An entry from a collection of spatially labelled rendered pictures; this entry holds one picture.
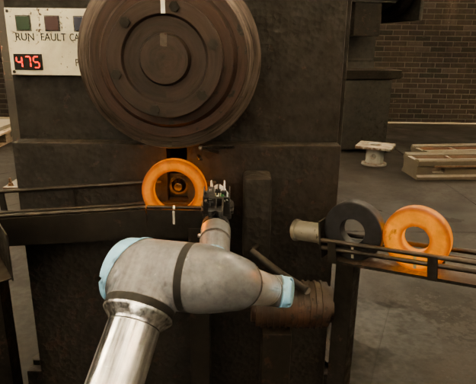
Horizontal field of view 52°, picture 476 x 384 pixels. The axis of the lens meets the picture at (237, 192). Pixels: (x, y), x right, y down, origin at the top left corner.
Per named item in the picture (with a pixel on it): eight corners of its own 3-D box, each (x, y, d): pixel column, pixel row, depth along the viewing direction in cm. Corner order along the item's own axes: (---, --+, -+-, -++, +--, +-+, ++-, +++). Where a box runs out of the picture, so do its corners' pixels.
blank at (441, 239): (386, 201, 118) (381, 205, 115) (454, 207, 109) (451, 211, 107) (386, 260, 122) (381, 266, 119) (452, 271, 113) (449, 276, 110)
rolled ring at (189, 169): (206, 160, 134) (207, 158, 137) (139, 159, 134) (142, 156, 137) (206, 223, 139) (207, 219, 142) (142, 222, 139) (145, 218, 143)
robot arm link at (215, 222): (230, 251, 121) (197, 251, 121) (230, 238, 124) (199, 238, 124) (230, 228, 116) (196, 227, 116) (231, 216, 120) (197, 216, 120)
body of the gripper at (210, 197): (231, 184, 129) (231, 212, 119) (231, 210, 134) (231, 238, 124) (202, 184, 129) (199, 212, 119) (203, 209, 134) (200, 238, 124)
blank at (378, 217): (327, 196, 127) (322, 199, 124) (387, 201, 118) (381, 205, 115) (330, 251, 131) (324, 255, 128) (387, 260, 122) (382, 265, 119)
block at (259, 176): (241, 244, 150) (243, 168, 143) (267, 244, 150) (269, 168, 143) (242, 258, 140) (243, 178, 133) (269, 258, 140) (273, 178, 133)
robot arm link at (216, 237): (199, 287, 112) (193, 260, 107) (202, 254, 121) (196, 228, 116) (232, 284, 112) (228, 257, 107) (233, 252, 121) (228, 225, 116)
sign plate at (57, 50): (14, 74, 140) (6, 8, 135) (104, 75, 140) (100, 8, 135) (11, 75, 138) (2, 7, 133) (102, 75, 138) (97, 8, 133)
